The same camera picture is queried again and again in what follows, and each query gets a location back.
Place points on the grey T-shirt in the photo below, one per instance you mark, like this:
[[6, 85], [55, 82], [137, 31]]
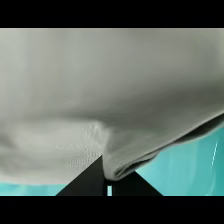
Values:
[[110, 83]]

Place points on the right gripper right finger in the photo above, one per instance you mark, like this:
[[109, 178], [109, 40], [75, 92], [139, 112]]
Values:
[[133, 186]]

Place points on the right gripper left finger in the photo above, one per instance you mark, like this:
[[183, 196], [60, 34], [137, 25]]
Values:
[[88, 181]]

